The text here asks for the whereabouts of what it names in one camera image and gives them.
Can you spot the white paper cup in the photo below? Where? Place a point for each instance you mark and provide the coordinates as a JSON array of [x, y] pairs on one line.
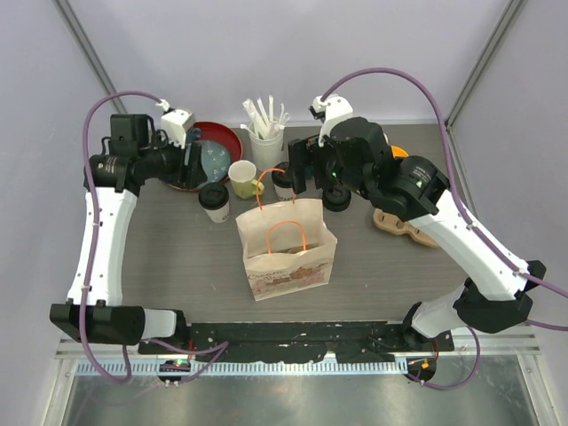
[[220, 214], [284, 191]]

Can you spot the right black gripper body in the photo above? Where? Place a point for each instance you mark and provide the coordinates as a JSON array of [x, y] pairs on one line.
[[327, 170]]

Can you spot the white straw holder cup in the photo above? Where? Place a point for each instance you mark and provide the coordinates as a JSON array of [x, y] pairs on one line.
[[266, 153]]

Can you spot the orange bowl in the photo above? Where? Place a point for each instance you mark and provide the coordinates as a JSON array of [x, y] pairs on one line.
[[398, 152]]

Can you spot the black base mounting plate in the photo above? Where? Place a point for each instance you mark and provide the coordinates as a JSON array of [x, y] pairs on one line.
[[298, 342]]

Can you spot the stack of black cup lids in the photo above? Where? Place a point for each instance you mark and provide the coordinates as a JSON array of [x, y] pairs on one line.
[[336, 199]]

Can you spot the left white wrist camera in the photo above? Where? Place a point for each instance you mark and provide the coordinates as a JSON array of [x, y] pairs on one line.
[[176, 123]]

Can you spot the yellow mug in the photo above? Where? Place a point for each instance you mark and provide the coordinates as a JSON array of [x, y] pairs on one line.
[[242, 175]]

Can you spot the blue grey plate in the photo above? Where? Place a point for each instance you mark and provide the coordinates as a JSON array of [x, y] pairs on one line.
[[215, 160]]

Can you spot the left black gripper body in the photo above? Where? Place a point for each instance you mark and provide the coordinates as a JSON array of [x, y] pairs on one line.
[[169, 163]]

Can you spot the wrapped white straw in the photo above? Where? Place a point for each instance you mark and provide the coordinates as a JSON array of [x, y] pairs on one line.
[[264, 122]]

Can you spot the brown cardboard cup carrier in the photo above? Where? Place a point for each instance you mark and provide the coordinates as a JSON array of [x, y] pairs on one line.
[[297, 250]]

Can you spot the black lid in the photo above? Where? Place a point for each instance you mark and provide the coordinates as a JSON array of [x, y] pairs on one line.
[[280, 176], [213, 196]]

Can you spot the printed paper takeout bag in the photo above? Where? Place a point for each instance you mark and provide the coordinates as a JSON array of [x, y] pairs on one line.
[[269, 230]]

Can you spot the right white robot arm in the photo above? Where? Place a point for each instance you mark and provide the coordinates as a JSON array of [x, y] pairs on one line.
[[357, 157]]

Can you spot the red round tray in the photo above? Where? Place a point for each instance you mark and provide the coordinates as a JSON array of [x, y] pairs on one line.
[[215, 132]]

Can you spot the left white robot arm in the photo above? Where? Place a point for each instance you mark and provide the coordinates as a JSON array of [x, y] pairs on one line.
[[136, 150]]

